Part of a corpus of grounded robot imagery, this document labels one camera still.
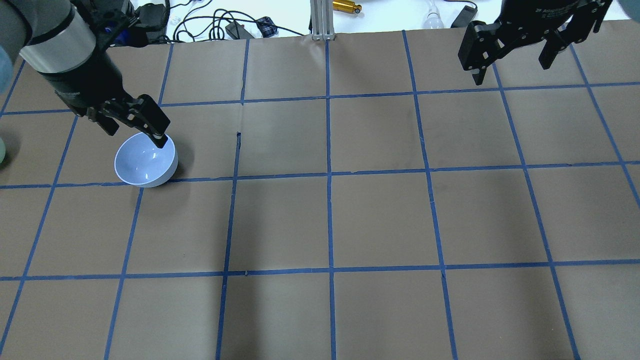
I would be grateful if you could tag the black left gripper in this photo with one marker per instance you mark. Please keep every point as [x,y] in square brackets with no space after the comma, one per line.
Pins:
[80,86]

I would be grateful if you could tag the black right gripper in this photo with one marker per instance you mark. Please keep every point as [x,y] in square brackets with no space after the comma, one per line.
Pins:
[536,19]

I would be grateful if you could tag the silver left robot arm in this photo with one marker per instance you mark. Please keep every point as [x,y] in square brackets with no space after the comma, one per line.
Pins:
[66,41]

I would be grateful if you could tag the light blue bowl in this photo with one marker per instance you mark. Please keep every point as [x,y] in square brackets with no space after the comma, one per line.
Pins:
[140,163]

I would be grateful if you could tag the black power adapter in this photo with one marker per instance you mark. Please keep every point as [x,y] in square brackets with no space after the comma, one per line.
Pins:
[464,17]

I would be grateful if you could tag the white light bulb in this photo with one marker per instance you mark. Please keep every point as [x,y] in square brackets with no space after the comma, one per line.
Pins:
[432,18]

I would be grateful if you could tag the black electronics box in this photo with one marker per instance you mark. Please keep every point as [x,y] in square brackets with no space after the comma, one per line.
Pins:
[154,19]

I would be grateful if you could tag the gold cylinder tool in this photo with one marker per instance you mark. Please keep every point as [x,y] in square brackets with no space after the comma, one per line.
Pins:
[347,6]

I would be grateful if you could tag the aluminium frame post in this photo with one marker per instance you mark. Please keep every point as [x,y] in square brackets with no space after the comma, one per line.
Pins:
[322,24]

